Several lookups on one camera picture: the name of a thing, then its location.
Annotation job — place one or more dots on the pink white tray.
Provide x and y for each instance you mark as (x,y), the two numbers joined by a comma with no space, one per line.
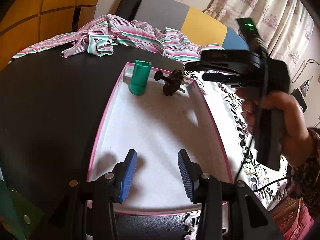
(157,127)

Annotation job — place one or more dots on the cluttered shelf with items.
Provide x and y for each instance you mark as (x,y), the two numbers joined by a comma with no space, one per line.
(308,103)

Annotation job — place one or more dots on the pink green striped cloth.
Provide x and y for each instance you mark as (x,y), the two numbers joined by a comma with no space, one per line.
(99,37)

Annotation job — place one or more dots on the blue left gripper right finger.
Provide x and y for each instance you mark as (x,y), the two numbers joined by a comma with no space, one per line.
(190,173)

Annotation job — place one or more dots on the beige patterned curtain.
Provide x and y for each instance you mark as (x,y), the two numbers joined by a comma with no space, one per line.
(285,25)

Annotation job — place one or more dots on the person's right hand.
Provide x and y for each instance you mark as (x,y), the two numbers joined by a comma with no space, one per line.
(296,142)

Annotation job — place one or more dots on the green plastic cylinder toy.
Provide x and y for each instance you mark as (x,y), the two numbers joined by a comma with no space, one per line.
(140,77)

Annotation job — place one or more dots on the dark brown wooden toy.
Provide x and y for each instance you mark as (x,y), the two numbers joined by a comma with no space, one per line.
(172,82)

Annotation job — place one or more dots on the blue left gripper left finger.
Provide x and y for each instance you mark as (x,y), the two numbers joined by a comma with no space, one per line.
(126,174)

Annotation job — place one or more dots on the patterned sleeve forearm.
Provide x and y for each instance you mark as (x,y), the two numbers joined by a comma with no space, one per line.
(304,182)

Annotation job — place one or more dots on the white floral embroidered tablecloth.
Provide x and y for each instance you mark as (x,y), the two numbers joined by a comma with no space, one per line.
(241,153)

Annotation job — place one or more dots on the grey yellow blue chair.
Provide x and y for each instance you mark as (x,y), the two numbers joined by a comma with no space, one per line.
(199,28)

